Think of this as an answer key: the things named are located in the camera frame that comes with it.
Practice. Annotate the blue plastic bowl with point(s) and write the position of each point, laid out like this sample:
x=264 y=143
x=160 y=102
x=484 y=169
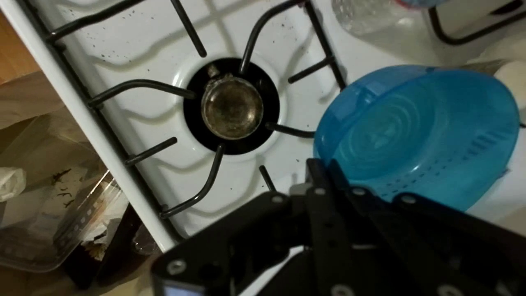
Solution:
x=441 y=133

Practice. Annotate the clear plastic water bottle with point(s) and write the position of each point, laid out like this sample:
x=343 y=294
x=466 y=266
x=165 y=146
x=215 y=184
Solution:
x=384 y=21

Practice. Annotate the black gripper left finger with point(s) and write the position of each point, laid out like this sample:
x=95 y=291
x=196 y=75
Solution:
x=305 y=238

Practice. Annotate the black front stove grate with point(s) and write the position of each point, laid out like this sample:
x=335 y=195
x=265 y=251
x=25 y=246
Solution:
x=216 y=85

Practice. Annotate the black stove grate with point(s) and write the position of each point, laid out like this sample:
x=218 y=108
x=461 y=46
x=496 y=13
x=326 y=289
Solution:
x=461 y=21
x=216 y=85

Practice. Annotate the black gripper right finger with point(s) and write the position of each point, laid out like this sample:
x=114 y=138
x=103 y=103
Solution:
x=433 y=248

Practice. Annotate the black rear stove grate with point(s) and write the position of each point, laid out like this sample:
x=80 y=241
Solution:
x=461 y=21

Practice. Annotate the white gas stove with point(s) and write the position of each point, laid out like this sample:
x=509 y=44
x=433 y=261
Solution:
x=172 y=39

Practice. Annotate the clear plastic container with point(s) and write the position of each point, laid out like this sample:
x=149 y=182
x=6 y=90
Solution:
x=44 y=223

